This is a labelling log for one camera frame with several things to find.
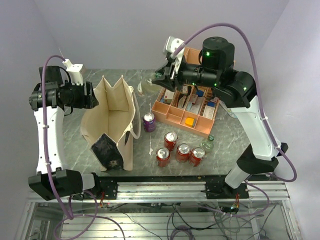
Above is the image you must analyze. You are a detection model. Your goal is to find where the white red medicine box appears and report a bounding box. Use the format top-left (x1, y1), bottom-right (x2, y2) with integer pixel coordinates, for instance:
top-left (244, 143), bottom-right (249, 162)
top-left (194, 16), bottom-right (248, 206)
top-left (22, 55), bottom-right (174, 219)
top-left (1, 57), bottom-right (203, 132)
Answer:
top-left (163, 89), bottom-right (175, 104)

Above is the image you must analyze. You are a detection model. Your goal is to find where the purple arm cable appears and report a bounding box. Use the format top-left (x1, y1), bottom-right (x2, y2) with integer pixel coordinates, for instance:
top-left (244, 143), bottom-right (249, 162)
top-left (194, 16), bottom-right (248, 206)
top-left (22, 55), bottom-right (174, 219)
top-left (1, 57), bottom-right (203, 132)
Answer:
top-left (39, 54), bottom-right (76, 221)
top-left (172, 22), bottom-right (298, 183)

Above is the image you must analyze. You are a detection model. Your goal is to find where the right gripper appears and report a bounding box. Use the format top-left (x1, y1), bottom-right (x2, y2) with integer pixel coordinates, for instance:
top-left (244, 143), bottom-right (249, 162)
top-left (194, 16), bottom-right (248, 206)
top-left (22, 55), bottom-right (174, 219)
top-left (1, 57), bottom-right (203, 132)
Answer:
top-left (152, 55), bottom-right (221, 92)

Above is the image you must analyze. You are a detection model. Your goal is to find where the orange plastic desk organizer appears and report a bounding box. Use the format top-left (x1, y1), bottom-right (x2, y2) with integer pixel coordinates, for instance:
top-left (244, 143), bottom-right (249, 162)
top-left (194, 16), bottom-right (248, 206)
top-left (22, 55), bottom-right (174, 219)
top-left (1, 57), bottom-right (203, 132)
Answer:
top-left (151, 46), bottom-right (236, 138)

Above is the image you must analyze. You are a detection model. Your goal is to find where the purple soda can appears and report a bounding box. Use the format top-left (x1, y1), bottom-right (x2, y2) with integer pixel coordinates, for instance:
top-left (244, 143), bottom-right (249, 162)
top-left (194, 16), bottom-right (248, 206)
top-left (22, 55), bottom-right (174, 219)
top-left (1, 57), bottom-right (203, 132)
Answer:
top-left (142, 112), bottom-right (156, 133)

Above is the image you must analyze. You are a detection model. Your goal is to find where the red soda can right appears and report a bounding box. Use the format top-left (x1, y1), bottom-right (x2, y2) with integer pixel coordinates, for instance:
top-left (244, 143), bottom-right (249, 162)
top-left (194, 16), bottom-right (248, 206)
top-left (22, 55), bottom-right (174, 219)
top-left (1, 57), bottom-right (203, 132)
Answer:
top-left (188, 147), bottom-right (206, 167)

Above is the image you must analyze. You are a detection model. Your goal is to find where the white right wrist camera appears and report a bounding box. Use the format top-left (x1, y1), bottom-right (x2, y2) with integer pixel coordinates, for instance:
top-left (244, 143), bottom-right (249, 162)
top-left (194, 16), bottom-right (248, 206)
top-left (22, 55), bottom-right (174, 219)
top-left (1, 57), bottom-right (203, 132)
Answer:
top-left (163, 36), bottom-right (186, 74)

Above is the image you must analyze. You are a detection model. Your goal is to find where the aluminium mounting rail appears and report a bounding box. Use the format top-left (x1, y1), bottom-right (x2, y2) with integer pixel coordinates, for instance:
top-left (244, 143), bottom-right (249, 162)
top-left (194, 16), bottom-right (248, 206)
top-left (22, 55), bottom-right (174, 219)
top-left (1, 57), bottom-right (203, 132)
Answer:
top-left (27, 181), bottom-right (288, 204)

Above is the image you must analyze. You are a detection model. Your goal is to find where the white box right slot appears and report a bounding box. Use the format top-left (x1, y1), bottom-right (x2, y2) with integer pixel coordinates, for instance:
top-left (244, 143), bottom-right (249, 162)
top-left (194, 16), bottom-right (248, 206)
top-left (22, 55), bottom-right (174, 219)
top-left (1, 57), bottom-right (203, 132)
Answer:
top-left (202, 105), bottom-right (215, 120)

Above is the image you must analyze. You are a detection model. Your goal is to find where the cream canvas tote bag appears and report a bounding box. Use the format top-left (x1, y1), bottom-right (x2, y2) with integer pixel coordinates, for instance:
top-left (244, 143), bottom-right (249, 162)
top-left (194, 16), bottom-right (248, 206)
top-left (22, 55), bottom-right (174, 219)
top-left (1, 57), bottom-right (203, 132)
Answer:
top-left (80, 77), bottom-right (142, 171)

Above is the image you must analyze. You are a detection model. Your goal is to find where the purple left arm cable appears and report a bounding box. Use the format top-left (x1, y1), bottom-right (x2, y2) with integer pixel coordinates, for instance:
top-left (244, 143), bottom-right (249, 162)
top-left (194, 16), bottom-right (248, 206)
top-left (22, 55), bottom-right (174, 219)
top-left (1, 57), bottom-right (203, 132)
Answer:
top-left (39, 54), bottom-right (76, 221)

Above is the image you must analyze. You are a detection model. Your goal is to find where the red soda can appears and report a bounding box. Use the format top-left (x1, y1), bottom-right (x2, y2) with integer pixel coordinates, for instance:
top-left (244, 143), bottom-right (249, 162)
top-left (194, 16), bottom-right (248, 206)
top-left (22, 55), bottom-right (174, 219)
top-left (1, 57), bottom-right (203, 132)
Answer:
top-left (156, 147), bottom-right (170, 167)
top-left (188, 147), bottom-right (206, 167)
top-left (175, 143), bottom-right (191, 163)
top-left (163, 131), bottom-right (178, 152)

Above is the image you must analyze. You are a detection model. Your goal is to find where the red soda can middle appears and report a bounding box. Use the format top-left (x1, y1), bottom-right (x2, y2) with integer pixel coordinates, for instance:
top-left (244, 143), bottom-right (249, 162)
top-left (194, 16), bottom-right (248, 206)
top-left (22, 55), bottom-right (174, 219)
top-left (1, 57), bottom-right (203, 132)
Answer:
top-left (175, 143), bottom-right (191, 163)

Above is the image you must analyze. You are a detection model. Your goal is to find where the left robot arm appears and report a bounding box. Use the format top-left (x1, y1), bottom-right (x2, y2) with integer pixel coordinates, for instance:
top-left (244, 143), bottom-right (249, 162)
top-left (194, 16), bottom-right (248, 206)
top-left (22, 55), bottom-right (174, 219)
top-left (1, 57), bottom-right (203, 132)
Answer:
top-left (28, 64), bottom-right (102, 201)

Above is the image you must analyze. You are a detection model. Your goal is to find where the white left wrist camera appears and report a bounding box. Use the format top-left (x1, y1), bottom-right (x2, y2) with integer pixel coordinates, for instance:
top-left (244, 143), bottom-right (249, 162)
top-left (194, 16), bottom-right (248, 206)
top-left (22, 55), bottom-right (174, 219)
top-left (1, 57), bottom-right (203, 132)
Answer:
top-left (62, 58), bottom-right (84, 86)

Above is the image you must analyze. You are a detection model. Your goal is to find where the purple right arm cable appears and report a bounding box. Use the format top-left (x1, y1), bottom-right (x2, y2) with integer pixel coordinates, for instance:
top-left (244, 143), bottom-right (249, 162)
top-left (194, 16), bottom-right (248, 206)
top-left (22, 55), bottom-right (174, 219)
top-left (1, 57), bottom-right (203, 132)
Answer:
top-left (172, 22), bottom-right (298, 183)

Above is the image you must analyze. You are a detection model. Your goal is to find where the blue toothbrush blister pack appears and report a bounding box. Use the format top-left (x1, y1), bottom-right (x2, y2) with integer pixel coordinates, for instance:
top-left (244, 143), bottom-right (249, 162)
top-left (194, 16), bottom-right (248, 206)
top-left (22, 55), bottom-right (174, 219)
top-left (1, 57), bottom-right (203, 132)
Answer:
top-left (220, 102), bottom-right (237, 119)

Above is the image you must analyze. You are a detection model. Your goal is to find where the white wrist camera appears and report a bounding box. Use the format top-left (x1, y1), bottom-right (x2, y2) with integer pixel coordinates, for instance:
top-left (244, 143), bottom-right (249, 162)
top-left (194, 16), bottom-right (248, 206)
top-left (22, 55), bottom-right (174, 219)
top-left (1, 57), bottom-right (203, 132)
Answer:
top-left (163, 36), bottom-right (186, 74)
top-left (62, 58), bottom-right (84, 86)

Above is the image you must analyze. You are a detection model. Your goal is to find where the red soda can rear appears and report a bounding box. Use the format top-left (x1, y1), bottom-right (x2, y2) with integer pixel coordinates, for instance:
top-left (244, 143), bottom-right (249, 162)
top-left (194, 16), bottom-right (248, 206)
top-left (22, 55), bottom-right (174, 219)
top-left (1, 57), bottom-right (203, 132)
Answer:
top-left (163, 131), bottom-right (178, 152)

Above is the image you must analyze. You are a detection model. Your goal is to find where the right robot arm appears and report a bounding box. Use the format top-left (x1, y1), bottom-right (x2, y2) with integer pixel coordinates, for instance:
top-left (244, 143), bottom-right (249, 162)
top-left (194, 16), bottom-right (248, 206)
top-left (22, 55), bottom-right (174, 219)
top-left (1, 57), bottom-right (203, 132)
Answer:
top-left (152, 36), bottom-right (289, 198)

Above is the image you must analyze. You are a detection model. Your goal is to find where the red soda can left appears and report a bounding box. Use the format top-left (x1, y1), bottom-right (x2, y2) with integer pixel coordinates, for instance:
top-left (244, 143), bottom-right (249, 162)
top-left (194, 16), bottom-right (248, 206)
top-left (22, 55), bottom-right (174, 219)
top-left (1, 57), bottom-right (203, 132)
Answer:
top-left (156, 147), bottom-right (170, 167)

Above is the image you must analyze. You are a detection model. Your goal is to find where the clear bottle green cap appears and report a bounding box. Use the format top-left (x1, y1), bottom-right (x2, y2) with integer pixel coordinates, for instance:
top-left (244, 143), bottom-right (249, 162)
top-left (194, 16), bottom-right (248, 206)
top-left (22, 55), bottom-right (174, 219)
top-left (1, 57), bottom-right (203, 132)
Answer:
top-left (200, 135), bottom-right (215, 154)

